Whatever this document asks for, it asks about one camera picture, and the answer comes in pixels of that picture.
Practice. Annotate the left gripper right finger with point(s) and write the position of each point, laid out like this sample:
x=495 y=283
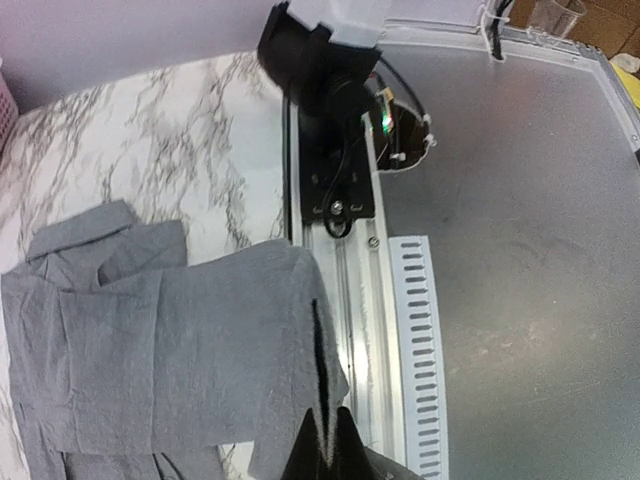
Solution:
x=353 y=461

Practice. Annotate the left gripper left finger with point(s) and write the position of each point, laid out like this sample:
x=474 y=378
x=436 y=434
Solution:
x=306 y=461

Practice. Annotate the grey garment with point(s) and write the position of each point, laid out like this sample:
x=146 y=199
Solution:
x=126 y=362

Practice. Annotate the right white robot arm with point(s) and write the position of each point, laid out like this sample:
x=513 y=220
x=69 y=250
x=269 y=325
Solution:
x=324 y=79

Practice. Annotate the white plastic laundry basket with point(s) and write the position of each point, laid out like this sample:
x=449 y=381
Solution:
x=9 y=112

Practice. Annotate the clear plastic cup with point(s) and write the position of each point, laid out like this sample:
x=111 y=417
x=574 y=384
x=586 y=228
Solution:
x=551 y=21

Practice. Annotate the white slotted cable duct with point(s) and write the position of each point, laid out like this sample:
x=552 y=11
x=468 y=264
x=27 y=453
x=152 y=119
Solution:
x=422 y=359

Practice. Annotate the aluminium front rail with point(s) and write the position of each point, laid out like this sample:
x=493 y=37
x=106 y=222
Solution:
x=359 y=282

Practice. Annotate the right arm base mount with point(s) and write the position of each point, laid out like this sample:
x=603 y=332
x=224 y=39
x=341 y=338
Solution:
x=334 y=157

